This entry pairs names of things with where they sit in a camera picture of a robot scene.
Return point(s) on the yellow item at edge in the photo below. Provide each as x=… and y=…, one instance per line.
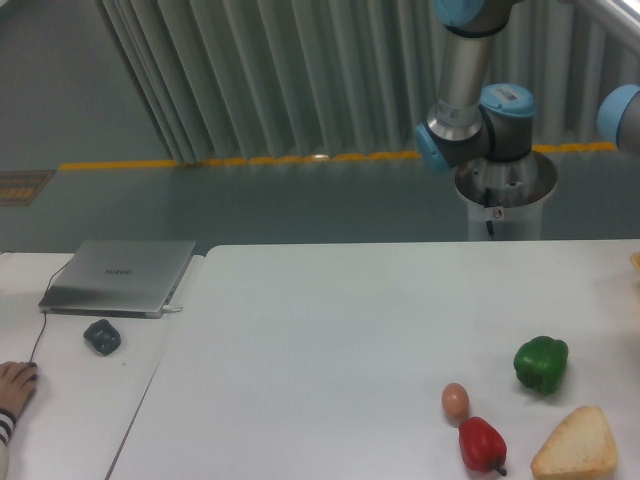
x=635, y=261

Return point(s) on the striped sleeve forearm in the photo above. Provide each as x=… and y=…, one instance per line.
x=7, y=425

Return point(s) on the white pleated curtain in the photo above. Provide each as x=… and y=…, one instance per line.
x=245, y=79

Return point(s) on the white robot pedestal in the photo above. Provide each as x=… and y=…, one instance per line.
x=505, y=200

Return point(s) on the silver closed laptop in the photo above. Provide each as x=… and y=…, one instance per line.
x=126, y=278

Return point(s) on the bread slice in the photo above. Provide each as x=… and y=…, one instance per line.
x=582, y=446

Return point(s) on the brown egg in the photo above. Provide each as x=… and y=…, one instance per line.
x=455, y=401

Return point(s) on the green bell pepper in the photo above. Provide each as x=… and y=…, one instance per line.
x=540, y=364

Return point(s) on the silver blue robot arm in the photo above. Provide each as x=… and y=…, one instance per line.
x=468, y=122

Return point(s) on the person's hand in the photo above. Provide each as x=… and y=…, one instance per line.
x=15, y=389

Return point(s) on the red bell pepper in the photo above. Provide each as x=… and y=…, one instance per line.
x=482, y=447

